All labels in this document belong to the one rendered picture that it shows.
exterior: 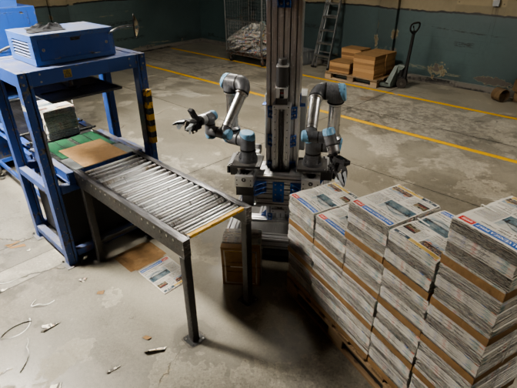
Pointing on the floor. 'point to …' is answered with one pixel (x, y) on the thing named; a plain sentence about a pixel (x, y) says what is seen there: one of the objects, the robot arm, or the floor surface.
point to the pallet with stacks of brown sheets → (362, 65)
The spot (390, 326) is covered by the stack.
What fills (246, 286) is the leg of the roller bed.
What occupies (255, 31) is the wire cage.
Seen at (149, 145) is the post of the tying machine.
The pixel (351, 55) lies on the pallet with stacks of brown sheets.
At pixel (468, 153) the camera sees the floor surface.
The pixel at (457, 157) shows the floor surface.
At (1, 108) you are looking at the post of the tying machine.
